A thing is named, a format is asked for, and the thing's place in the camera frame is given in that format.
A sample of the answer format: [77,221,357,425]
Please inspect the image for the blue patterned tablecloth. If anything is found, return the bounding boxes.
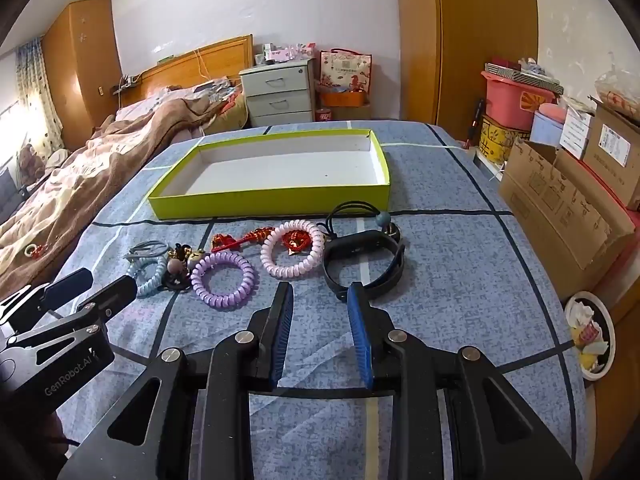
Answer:
[58,122,589,479]

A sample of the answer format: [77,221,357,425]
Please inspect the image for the black hair tie pink bead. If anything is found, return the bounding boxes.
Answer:
[160,244,206,292]

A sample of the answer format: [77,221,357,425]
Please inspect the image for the brown blanket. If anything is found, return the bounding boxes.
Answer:
[1,96,227,297]

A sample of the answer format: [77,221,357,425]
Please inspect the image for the red white gift bag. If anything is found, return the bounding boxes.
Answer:
[320,49,373,93]

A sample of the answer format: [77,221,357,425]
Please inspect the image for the yellow patterned tin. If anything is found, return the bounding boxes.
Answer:
[478,115,530,165]

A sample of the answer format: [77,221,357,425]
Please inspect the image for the blue spiral hair tie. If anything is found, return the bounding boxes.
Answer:
[124,253,170,298]

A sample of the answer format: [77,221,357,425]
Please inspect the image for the black cord teal bead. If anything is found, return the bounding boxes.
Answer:
[319,200,401,242]

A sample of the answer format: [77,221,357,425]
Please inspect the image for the wooden bed headboard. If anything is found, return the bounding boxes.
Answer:
[120,35,254,106]

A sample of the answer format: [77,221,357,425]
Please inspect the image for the red gold cord bracelet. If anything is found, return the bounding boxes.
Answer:
[280,228,314,257]

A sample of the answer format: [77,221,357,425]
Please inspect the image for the grey elastic hair ties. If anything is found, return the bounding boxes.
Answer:
[124,239,170,261]

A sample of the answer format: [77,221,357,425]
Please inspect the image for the open cardboard box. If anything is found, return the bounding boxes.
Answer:
[499,140,636,300]

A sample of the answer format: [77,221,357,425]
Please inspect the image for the orange box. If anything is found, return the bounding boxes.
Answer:
[319,91,368,107]

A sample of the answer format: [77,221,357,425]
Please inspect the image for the green shallow cardboard tray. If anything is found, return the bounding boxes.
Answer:
[148,129,390,221]

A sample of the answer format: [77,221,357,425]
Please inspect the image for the pink spiral hair tie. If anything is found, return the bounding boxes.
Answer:
[259,219,328,280]

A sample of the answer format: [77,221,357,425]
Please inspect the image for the black wrist band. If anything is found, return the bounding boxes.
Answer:
[322,230,406,302]

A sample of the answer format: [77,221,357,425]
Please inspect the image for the pink plastic bin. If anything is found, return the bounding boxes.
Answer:
[480,70,555,131]

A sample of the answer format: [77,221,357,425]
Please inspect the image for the purple spiral hair tie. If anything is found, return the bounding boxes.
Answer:
[190,250,260,309]

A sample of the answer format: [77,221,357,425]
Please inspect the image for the grey three drawer nightstand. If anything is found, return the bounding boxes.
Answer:
[240,60,316,127]

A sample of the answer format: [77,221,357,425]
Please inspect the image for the floral curtain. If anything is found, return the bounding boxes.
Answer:
[15,37,64,158]

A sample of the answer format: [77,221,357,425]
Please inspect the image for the corner wooden cabinet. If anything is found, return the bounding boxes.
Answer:
[41,0,122,151]

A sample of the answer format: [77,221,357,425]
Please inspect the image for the cola bottle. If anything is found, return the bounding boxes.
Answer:
[317,107,334,122]

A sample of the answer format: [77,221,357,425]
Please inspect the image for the white trash bowl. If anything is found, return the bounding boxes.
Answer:
[564,292,616,382]

